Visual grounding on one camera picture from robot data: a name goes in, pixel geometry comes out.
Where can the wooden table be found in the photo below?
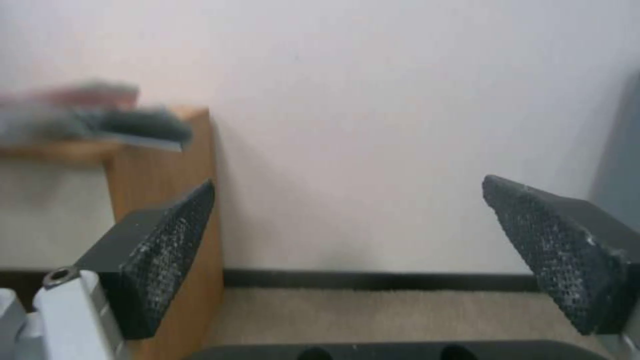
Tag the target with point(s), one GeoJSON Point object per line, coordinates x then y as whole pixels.
{"type": "Point", "coordinates": [150, 180]}

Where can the grey door edge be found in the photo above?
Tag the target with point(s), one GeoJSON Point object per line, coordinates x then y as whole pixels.
{"type": "Point", "coordinates": [617, 142]}

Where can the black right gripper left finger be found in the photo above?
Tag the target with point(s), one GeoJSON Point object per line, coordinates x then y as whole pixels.
{"type": "Point", "coordinates": [150, 258]}

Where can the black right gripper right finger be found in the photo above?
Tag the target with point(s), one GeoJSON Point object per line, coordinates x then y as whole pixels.
{"type": "Point", "coordinates": [560, 255]}

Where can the black baseboard strip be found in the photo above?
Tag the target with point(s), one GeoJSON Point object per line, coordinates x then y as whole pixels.
{"type": "Point", "coordinates": [380, 279]}

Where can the grey garbage bag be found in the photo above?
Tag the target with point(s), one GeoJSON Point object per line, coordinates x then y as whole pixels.
{"type": "Point", "coordinates": [120, 123]}

